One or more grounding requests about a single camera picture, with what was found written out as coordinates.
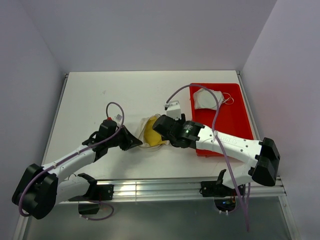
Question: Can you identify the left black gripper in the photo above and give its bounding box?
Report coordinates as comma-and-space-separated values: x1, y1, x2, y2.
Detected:
106, 124, 142, 151

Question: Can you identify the yellow bra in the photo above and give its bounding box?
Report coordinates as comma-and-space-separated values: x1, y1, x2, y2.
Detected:
143, 114, 167, 147

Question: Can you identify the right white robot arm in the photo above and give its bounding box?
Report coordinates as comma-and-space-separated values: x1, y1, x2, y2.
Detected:
152, 115, 281, 198

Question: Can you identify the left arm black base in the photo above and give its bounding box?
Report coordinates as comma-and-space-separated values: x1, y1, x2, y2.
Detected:
68, 184, 115, 221

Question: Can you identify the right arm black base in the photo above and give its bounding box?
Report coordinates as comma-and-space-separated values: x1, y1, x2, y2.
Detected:
199, 181, 240, 214

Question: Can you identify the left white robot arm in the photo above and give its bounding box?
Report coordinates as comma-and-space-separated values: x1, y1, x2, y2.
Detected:
12, 118, 142, 220

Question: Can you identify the white folded bra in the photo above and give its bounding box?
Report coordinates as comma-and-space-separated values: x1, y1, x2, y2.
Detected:
193, 88, 235, 111

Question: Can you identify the red plastic tray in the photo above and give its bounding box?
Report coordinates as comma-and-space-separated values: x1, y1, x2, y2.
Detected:
189, 82, 254, 158

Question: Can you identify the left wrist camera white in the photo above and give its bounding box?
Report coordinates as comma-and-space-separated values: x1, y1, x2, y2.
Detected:
107, 114, 124, 125

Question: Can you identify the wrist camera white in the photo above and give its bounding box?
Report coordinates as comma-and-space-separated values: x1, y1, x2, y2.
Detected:
107, 114, 124, 125
164, 100, 182, 121

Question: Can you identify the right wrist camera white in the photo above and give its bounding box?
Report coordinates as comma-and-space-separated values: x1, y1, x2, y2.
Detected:
164, 100, 182, 121

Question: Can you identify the aluminium rail frame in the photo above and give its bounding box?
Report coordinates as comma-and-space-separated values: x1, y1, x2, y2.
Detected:
14, 71, 301, 240

